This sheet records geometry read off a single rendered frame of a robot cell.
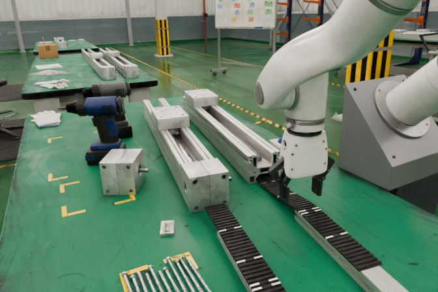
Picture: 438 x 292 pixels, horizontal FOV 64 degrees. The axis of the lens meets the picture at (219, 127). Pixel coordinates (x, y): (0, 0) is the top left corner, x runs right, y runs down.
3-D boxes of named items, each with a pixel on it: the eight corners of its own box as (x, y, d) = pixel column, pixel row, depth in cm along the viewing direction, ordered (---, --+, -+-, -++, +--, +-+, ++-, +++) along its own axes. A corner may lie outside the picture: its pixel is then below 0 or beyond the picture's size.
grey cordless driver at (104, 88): (135, 137, 138) (130, 82, 131) (83, 145, 131) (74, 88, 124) (132, 131, 145) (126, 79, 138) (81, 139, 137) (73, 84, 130)
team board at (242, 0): (209, 75, 727) (206, -26, 666) (225, 72, 760) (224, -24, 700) (267, 84, 625) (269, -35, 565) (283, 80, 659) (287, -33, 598)
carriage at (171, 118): (189, 133, 123) (189, 115, 121) (159, 138, 119) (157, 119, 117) (180, 121, 137) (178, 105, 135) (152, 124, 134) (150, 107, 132)
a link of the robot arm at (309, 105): (295, 123, 69) (334, 118, 72) (298, 56, 65) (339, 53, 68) (274, 113, 77) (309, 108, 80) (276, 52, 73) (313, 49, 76)
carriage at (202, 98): (218, 111, 151) (218, 95, 149) (193, 113, 148) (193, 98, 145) (207, 102, 165) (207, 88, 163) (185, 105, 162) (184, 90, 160)
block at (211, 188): (238, 204, 88) (238, 169, 85) (191, 213, 84) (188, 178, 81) (226, 188, 96) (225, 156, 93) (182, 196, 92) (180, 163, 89)
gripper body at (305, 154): (292, 133, 70) (290, 182, 74) (335, 127, 73) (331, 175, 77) (275, 122, 77) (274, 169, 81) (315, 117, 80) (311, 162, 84)
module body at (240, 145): (279, 178, 101) (281, 150, 98) (248, 184, 98) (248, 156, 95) (203, 111, 173) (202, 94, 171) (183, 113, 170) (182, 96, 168)
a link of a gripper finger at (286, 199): (277, 178, 75) (276, 206, 77) (290, 176, 76) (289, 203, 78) (270, 173, 78) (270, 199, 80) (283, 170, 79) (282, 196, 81)
